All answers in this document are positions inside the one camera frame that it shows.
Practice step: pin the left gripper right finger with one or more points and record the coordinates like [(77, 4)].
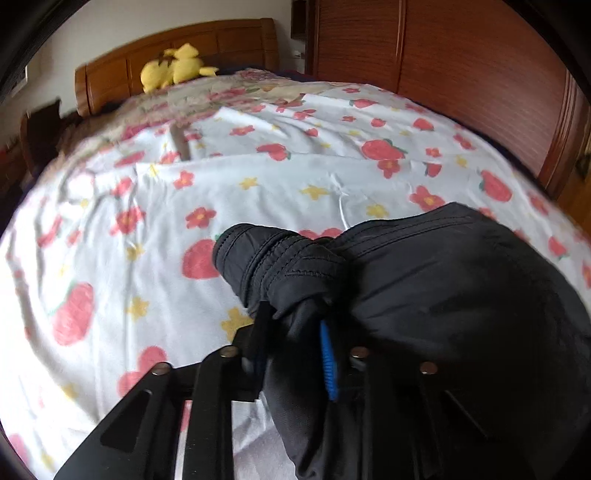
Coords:
[(329, 363)]

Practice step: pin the wooden louvered wardrobe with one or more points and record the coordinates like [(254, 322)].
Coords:
[(476, 62)]

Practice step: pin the yellow plush toy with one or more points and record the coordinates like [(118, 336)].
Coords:
[(174, 66)]

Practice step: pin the wooden chair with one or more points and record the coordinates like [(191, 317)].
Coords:
[(39, 135)]

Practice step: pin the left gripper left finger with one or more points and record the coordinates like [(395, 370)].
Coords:
[(138, 438)]

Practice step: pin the floral bed sheet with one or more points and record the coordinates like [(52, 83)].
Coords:
[(106, 265)]

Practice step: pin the black jacket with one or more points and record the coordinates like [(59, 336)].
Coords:
[(462, 352)]

